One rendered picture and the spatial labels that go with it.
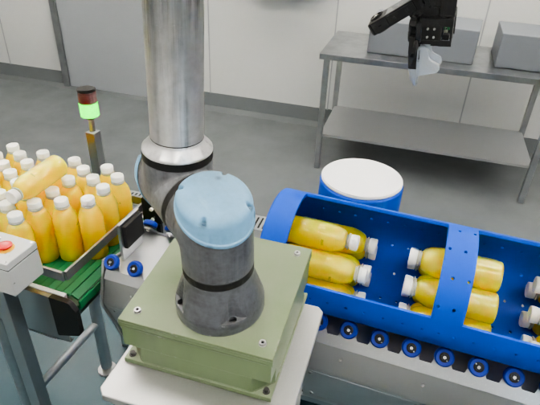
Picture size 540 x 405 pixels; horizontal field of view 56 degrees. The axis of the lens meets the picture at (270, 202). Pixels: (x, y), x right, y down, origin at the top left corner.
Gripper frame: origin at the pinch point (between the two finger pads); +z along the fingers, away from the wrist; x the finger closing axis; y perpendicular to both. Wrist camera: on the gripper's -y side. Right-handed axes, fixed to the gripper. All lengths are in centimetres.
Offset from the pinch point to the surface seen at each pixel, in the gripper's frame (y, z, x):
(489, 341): 23, 44, -28
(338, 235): -12.1, 33.1, -15.7
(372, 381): 0, 65, -31
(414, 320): 8, 43, -28
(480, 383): 24, 60, -27
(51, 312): -88, 57, -42
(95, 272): -82, 53, -28
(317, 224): -17.5, 31.9, -14.6
